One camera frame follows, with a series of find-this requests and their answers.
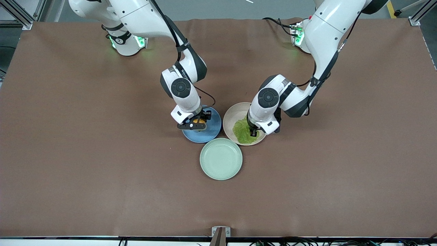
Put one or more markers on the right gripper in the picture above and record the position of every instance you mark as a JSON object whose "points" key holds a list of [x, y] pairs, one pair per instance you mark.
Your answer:
{"points": [[202, 117]]}

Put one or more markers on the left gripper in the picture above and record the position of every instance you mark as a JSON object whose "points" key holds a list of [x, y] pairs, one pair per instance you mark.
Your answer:
{"points": [[253, 131]]}

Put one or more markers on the yellow lemon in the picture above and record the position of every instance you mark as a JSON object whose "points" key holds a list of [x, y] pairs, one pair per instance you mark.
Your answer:
{"points": [[200, 120]]}

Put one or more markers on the green lettuce leaf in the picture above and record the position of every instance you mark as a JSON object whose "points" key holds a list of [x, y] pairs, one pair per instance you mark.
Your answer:
{"points": [[242, 134]]}

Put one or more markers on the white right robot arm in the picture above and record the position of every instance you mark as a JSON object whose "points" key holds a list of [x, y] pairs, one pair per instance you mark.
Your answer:
{"points": [[136, 17]]}

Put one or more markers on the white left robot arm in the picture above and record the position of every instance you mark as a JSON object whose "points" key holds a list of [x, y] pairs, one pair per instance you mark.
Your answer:
{"points": [[324, 30]]}

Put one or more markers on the blue plate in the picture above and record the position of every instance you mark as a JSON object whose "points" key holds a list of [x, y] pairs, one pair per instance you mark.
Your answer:
{"points": [[212, 131]]}

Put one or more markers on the beige plate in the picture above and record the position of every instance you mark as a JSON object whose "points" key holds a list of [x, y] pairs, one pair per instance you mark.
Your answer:
{"points": [[234, 116]]}

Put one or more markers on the pale green plate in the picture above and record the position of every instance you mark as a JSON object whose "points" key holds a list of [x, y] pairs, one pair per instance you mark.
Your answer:
{"points": [[221, 159]]}

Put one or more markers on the brown table mat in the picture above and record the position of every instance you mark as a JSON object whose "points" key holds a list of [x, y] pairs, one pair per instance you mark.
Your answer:
{"points": [[102, 171]]}

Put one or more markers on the grey metal bracket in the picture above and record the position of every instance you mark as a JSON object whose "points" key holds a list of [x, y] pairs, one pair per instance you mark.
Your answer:
{"points": [[227, 232]]}

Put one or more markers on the brown camera post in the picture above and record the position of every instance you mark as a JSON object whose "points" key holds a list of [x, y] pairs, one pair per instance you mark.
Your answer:
{"points": [[218, 239]]}

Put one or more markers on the aluminium frame profile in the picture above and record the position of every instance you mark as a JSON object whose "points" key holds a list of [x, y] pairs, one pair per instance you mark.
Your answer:
{"points": [[421, 13], [20, 15]]}

